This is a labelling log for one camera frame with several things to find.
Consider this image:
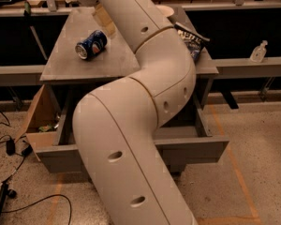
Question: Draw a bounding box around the blue pepsi can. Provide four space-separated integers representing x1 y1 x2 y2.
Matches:
75 30 107 60

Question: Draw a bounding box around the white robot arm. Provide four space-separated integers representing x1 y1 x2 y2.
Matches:
72 0 198 225

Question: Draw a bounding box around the open grey top drawer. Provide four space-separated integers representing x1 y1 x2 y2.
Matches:
37 90 229 173

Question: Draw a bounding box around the grey wooden cabinet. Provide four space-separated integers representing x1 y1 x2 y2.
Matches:
36 8 227 173

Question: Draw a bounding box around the dark blue chip bag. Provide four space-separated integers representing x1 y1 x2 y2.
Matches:
174 22 210 62

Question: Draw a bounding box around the white paper bowl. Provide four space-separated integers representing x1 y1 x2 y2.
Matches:
156 5 174 18

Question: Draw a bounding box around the brown cardboard box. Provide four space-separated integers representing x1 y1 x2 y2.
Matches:
15 84 61 161

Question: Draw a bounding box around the clear sanitizer bottle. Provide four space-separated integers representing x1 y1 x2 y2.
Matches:
250 40 268 63

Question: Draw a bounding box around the black power adapter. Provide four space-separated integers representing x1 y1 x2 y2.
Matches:
6 139 15 156

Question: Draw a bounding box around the black stand base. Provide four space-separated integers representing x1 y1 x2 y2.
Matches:
0 182 17 217

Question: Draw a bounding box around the black floor cable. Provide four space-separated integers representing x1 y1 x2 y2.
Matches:
0 194 73 225

